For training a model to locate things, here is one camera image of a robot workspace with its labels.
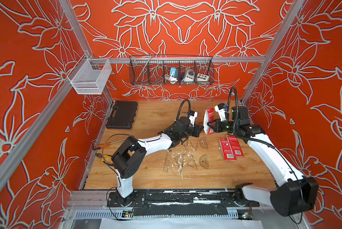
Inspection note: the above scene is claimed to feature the white grey device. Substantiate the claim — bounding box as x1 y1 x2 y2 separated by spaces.
181 68 195 83

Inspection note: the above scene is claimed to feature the black wire basket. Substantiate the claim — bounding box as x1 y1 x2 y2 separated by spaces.
129 54 215 86

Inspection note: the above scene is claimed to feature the orange handled screwdriver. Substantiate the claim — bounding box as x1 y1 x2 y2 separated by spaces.
92 138 126 151

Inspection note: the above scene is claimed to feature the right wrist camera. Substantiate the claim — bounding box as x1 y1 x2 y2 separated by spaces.
214 103 229 122

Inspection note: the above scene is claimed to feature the white dotted cube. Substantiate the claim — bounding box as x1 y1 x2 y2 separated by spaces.
196 73 209 83

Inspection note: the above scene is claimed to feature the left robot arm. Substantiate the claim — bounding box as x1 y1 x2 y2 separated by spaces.
110 99 203 199

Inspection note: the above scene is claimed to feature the clear triangle ruler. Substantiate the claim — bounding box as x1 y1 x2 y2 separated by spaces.
183 137 199 151
184 156 198 170

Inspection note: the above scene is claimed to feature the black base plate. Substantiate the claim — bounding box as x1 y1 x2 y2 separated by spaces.
107 189 260 219

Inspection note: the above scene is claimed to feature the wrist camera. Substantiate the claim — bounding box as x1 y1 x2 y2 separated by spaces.
189 110 198 127
214 103 229 122

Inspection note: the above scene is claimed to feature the black tool case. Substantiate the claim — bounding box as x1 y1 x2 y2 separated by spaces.
105 101 138 130

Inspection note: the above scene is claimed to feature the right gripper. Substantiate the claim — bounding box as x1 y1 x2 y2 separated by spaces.
206 119 239 135

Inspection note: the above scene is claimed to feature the clear protractor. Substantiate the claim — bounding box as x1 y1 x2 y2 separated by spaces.
199 154 209 169
199 137 209 150

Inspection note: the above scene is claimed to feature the white mesh basket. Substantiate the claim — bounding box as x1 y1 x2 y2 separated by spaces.
68 59 112 95

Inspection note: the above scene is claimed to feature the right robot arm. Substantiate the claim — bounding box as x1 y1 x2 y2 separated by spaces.
203 86 319 217

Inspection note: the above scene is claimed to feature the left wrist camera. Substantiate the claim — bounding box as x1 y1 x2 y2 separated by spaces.
189 110 198 127

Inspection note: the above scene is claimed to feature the blue white box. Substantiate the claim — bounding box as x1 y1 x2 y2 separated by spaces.
170 68 178 79

